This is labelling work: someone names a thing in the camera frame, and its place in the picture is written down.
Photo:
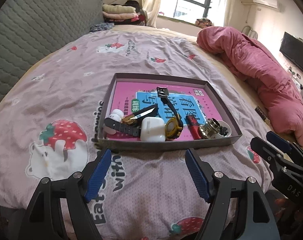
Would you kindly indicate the white pill bottle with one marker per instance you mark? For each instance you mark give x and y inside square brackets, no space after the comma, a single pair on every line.
[116,115]

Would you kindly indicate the white earbuds case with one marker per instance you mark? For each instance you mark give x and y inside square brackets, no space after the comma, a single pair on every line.
[153,130]

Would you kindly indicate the black mattress label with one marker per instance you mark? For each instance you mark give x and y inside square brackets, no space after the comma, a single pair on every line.
[262,115]

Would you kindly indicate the pink and blue book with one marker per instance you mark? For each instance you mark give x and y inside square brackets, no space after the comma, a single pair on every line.
[186,98]

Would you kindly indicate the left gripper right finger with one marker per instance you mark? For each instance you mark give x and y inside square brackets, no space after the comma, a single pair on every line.
[238,209]

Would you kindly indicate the black gold folding knife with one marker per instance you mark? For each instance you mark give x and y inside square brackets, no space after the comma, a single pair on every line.
[136,118]

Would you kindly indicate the black wall television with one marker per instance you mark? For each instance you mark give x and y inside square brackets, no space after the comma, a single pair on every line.
[292,49]

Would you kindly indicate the red quilted comforter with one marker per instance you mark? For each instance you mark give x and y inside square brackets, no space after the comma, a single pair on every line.
[252,62]

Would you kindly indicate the dark patterned cloth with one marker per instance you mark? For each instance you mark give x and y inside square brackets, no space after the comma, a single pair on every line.
[101,27]

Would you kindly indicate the patterned bag on windowsill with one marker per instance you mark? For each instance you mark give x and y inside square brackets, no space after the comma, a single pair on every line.
[203,23]

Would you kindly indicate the stack of folded clothes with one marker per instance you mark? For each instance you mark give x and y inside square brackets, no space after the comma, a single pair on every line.
[130,13]

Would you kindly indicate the grey quilted headboard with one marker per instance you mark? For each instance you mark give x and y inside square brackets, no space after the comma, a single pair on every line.
[32,29]

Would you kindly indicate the white round plastic lid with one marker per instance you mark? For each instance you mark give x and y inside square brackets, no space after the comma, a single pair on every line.
[224,130]

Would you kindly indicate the pink strawberry print bedsheet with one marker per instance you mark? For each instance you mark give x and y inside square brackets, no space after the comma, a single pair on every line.
[48,124]

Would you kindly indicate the grey cardboard box tray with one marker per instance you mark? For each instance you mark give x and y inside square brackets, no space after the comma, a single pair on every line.
[123,142]

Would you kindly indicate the black small plastic part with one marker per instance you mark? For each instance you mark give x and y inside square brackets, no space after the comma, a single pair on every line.
[112,127]

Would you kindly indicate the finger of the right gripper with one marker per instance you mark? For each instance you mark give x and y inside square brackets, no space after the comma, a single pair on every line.
[290,148]
[264,148]

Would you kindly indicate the white wall air conditioner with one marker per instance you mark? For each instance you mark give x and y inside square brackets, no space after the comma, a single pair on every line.
[270,3]

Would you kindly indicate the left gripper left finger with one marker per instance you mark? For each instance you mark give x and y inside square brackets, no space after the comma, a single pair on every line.
[43,218]

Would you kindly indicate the red black lighter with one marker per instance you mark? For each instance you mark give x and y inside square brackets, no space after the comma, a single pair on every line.
[193,126]

